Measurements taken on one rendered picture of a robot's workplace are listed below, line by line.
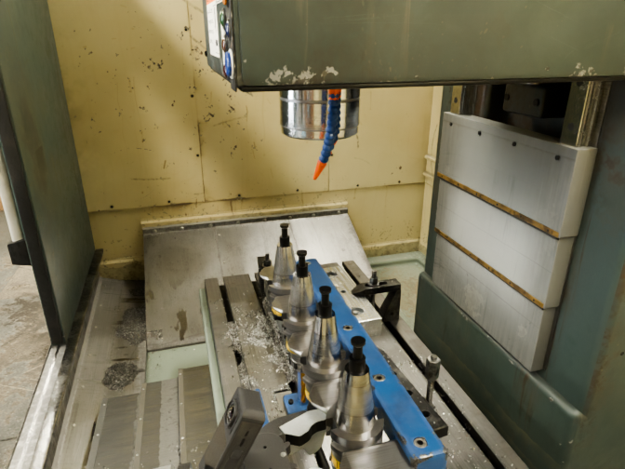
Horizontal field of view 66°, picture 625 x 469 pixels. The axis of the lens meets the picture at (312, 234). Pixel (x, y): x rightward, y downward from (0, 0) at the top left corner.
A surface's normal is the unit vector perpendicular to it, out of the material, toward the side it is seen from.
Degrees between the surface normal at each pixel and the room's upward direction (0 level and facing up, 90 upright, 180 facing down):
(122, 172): 90
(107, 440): 8
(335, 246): 24
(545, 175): 90
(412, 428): 0
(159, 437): 8
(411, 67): 90
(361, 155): 90
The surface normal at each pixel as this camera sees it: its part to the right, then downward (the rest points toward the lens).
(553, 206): -0.97, 0.10
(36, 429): 0.00, -0.92
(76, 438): 0.29, -0.91
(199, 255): 0.12, -0.69
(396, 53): 0.28, 0.37
